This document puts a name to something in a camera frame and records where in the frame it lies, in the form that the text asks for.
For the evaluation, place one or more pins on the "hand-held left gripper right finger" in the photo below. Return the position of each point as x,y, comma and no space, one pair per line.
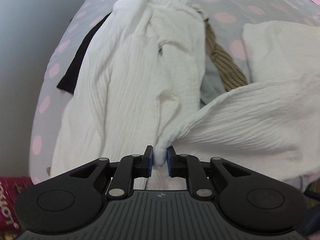
170,161

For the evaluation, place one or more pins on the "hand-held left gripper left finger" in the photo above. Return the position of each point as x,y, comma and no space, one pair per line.
150,161

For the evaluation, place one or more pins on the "white crinkle garment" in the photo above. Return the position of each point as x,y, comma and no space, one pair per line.
250,120
125,80

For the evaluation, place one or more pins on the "pale grey garment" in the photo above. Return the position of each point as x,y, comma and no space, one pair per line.
212,85

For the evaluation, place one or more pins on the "brown striped garment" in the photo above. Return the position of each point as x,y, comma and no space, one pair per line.
225,62

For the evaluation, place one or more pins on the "black cloth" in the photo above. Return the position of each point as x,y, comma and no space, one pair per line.
75,65

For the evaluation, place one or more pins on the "red printed packet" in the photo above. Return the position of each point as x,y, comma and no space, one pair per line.
10,200

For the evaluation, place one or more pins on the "grey pink-dotted bedspread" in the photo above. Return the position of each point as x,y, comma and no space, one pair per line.
237,0

